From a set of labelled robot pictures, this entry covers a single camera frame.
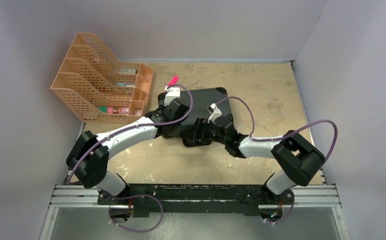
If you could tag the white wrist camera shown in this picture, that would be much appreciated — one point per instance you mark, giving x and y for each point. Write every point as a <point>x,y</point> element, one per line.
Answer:
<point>214,111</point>
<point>171,93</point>

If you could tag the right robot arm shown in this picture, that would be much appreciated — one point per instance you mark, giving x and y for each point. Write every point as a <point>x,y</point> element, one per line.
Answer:
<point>298,158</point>

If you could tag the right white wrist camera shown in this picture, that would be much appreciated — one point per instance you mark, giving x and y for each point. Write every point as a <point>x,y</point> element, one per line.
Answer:
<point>214,111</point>

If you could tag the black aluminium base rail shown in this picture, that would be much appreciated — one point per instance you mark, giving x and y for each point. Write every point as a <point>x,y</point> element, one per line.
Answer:
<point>249,200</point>

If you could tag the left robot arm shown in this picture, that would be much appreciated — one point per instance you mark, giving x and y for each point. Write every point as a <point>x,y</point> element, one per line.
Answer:
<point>88,159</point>

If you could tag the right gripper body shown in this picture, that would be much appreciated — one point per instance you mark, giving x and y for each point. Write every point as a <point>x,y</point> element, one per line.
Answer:
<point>210,133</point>

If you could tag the pink cylindrical bottle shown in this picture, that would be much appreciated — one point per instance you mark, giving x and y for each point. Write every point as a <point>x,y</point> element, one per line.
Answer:
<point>117,110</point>

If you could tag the green box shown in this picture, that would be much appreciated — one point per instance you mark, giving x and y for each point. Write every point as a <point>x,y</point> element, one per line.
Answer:
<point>104,109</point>

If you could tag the grey box with barcode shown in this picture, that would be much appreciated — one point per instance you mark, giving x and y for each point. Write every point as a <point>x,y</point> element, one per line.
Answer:
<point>124,70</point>

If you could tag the orange plastic file organizer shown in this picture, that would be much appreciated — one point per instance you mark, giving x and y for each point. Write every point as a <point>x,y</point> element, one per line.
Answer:
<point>87,80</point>

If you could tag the light blue item in organizer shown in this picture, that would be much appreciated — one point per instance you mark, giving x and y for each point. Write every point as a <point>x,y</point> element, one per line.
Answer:
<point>124,84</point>

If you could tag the black poker chip case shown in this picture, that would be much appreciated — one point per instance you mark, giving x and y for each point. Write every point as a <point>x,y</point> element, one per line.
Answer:
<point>202,99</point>

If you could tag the pink marker pen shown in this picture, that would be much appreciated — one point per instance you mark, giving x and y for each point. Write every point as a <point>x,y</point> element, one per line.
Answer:
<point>173,81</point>

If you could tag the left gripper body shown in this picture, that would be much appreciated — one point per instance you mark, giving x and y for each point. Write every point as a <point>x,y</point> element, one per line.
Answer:
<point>175,127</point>

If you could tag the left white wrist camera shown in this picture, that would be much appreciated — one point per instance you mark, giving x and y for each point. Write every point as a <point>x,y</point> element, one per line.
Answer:
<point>171,93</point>

